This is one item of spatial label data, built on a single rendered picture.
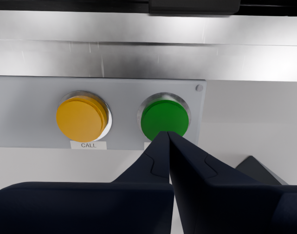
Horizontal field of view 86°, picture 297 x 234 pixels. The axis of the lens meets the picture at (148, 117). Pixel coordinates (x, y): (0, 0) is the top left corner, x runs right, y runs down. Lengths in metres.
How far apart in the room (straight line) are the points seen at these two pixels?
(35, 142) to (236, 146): 0.28
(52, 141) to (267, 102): 0.29
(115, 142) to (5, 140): 0.10
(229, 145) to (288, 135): 0.09
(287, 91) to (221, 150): 0.13
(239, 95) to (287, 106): 0.08
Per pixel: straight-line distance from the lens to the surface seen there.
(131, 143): 0.15
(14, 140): 0.20
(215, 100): 0.26
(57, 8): 0.22
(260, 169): 0.31
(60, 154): 0.32
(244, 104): 0.28
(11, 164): 0.38
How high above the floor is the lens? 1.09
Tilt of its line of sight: 69 degrees down
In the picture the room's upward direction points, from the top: 179 degrees counter-clockwise
